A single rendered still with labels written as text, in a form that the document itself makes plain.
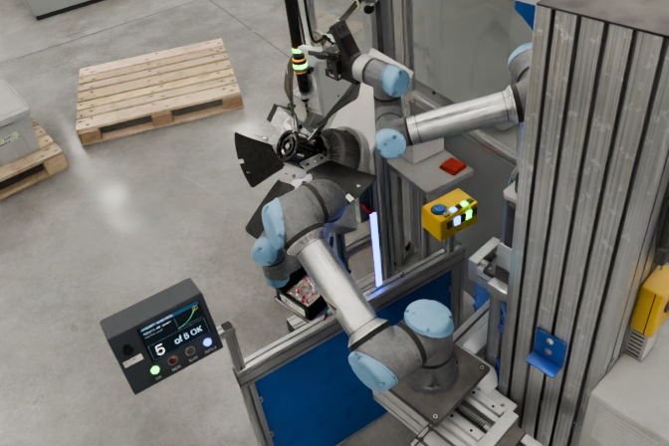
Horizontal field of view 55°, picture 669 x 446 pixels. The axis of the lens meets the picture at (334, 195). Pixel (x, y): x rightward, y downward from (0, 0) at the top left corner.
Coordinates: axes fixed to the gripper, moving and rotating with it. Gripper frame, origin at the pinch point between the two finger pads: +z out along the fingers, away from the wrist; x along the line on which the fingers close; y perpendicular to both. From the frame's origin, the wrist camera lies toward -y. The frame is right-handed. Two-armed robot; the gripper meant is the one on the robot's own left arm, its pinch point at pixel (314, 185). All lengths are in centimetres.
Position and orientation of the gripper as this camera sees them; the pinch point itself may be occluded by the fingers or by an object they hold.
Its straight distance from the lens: 212.1
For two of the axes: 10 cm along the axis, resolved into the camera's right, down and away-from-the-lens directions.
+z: 3.6, -6.2, 7.0
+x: 2.0, 7.9, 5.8
